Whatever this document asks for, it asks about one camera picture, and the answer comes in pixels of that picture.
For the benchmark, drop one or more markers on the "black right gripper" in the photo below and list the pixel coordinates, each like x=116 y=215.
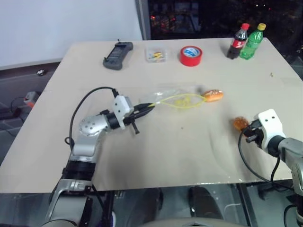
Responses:
x=256 y=133

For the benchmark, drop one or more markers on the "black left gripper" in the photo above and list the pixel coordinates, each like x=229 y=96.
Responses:
x=130 y=119

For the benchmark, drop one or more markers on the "orange round snack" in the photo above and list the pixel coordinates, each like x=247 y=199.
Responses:
x=239 y=123

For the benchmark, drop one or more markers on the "clear plastic zip bag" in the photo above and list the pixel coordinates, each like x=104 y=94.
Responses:
x=176 y=97

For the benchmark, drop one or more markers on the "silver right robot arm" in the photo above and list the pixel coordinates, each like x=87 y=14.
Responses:
x=291 y=147

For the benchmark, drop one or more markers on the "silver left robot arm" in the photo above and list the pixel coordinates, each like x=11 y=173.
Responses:
x=91 y=127

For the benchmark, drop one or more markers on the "orange wrapped bread snack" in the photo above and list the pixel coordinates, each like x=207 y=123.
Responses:
x=213 y=95

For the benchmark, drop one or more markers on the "clear plastic parts box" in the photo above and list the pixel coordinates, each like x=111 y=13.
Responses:
x=158 y=55

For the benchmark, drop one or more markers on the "black handheld controller device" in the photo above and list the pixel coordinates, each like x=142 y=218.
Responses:
x=118 y=56

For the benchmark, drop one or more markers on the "red tape roll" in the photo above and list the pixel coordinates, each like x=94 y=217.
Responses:
x=191 y=55

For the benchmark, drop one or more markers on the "black table leg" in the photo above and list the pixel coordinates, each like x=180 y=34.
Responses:
x=243 y=205

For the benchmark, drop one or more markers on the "dark rounded shape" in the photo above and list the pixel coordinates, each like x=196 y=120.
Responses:
x=204 y=202

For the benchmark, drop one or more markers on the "green bottle yellow cap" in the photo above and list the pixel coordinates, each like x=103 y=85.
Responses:
x=252 y=42

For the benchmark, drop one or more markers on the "cola bottle red cap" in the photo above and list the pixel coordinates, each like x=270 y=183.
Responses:
x=237 y=42

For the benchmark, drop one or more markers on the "grey robot torso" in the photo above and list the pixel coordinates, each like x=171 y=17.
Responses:
x=194 y=222

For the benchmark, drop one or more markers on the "small round black object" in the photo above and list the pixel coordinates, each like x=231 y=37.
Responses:
x=40 y=72

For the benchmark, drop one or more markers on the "grey orange electrical device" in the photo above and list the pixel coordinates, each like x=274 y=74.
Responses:
x=31 y=97

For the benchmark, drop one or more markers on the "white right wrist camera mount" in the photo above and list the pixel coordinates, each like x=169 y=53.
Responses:
x=270 y=125

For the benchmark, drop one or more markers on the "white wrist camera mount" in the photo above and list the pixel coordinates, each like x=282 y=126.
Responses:
x=121 y=107
x=270 y=125

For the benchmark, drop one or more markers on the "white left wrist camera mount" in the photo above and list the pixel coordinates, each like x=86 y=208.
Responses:
x=121 y=107

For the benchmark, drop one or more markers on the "grey window frame post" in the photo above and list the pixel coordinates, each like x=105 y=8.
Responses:
x=143 y=19

